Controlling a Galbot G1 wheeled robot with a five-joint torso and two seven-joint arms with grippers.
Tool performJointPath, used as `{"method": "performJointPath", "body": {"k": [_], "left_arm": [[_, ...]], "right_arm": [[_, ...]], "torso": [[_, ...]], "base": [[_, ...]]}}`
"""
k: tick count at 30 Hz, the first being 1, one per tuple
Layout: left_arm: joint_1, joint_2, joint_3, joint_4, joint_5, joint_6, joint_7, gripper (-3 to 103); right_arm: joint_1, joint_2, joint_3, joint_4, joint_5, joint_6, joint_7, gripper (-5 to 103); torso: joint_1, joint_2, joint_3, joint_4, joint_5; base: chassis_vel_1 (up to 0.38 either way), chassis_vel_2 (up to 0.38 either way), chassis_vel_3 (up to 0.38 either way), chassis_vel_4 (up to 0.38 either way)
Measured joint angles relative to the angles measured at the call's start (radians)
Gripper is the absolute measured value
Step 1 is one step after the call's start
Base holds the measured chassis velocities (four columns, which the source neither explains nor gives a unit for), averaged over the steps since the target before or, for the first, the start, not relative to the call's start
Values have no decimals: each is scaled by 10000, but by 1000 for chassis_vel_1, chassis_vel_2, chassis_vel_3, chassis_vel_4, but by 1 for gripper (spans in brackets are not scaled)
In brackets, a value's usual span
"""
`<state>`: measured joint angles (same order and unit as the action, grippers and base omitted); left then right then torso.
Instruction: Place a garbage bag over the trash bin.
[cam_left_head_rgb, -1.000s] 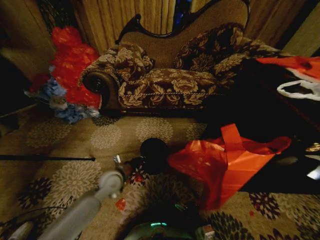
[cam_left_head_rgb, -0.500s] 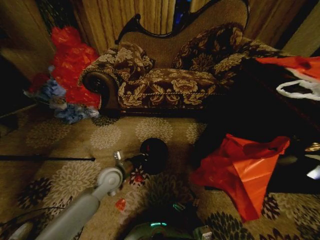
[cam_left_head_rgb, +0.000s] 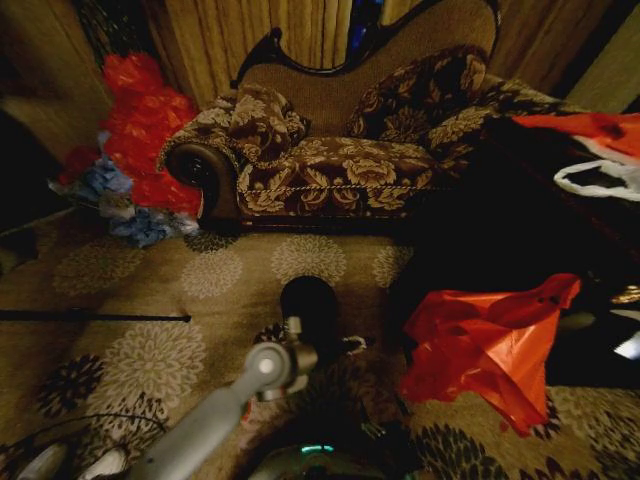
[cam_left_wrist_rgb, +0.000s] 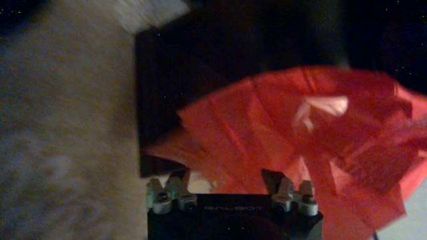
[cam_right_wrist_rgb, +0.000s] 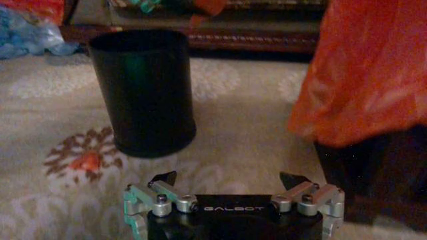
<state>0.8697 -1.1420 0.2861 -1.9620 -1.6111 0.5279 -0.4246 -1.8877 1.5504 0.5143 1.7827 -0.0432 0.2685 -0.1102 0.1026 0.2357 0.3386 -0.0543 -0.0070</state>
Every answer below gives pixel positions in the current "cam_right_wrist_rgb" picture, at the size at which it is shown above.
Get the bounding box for dark wooden furniture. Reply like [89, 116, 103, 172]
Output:
[61, 0, 329, 62]

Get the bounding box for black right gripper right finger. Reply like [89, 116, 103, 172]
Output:
[269, 172, 345, 240]

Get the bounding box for blue plastic bag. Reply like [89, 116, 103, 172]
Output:
[0, 5, 81, 61]

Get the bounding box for dark trash bin under bag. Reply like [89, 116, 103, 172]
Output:
[312, 124, 427, 232]

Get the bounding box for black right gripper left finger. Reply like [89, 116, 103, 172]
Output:
[123, 170, 200, 240]

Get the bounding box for patterned floral carpet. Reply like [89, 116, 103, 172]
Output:
[0, 53, 427, 240]

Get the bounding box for black cylindrical trash bin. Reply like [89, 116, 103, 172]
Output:
[88, 29, 197, 159]

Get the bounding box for orange plastic garbage bag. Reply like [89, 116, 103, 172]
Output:
[287, 0, 427, 148]

